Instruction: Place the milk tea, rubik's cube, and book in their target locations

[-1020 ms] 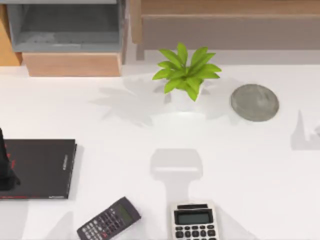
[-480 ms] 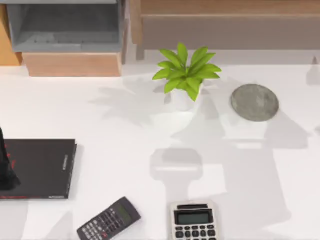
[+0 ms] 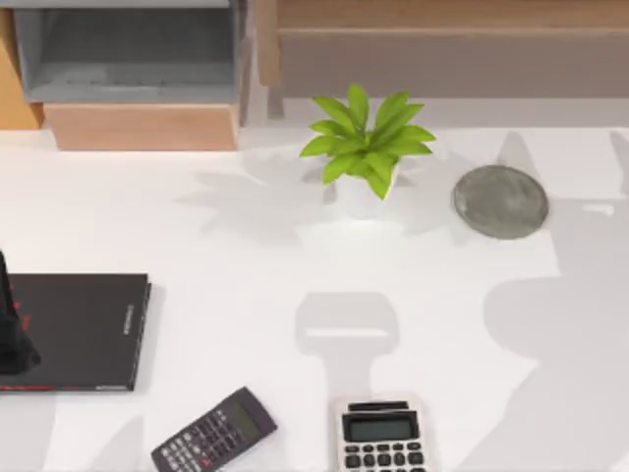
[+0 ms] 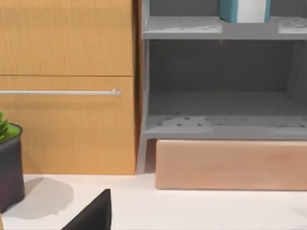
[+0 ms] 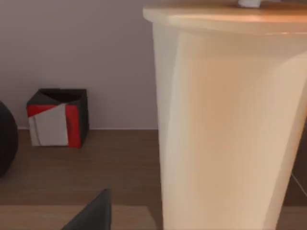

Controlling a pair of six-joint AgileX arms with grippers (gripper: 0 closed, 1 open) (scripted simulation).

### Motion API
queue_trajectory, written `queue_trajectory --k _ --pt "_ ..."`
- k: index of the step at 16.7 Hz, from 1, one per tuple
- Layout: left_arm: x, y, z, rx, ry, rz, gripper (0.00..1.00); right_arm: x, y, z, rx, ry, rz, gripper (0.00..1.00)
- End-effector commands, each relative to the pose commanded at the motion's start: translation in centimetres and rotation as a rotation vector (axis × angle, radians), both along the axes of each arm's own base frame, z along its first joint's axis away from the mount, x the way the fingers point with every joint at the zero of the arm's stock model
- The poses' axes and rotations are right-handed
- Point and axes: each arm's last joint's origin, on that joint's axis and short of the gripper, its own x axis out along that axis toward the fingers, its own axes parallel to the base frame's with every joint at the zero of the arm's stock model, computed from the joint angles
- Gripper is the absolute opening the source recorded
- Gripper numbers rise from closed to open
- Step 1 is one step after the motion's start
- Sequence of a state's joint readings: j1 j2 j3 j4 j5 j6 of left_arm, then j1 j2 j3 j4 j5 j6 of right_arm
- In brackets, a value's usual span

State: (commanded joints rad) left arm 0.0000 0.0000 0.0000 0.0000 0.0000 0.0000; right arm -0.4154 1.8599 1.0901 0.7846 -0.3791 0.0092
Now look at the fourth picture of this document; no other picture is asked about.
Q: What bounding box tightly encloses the grey open shelf unit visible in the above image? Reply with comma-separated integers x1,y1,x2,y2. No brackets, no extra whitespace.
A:
141,0,307,173

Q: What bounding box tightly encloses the wooden cupboard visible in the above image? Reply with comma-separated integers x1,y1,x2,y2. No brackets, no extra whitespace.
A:
0,0,144,175

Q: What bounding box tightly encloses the long metal handle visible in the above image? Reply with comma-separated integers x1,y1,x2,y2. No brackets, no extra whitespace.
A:
0,89,121,96

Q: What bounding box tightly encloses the black plant pot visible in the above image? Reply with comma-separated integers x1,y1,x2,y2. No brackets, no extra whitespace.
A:
0,123,26,214

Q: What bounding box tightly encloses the pale wooden drawer front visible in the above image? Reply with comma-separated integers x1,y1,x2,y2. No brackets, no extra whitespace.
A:
154,138,307,191

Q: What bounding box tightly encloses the teal and white book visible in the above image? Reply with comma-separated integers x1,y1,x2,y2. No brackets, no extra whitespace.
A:
219,0,272,24

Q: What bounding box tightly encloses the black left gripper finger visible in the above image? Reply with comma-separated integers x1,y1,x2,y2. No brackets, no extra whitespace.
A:
61,188,112,230

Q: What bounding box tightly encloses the green plant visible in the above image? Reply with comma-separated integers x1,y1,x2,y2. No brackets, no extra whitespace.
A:
0,111,20,144

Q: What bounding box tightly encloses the wooden drawer front with handle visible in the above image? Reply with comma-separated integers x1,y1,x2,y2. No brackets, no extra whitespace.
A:
0,75,137,175

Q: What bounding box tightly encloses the plain wooden drawer front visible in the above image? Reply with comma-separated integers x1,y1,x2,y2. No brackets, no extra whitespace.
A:
0,0,134,77

